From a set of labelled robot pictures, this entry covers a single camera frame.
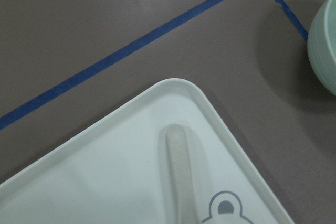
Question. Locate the white ceramic spoon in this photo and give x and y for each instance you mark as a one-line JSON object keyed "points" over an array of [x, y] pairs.
{"points": [[176, 176]]}

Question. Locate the light green bowl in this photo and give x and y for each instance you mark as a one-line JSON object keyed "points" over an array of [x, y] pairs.
{"points": [[321, 45]]}

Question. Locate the white bear serving tray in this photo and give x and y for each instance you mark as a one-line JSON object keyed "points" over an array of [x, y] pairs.
{"points": [[109, 173]]}

